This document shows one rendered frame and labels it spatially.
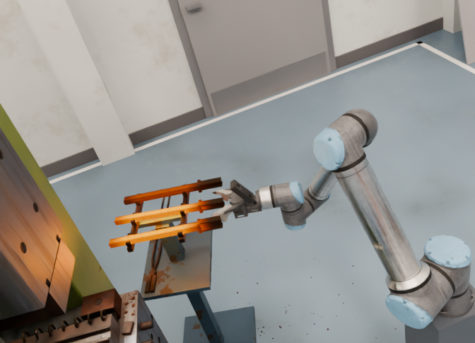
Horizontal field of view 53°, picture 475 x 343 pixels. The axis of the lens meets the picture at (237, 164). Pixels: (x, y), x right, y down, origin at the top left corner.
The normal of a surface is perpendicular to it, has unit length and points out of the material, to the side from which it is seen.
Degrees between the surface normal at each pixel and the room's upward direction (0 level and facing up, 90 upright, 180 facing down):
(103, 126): 90
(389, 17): 90
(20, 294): 90
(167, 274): 0
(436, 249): 5
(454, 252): 5
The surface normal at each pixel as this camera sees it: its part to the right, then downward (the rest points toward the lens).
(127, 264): -0.23, -0.77
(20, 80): 0.30, 0.52
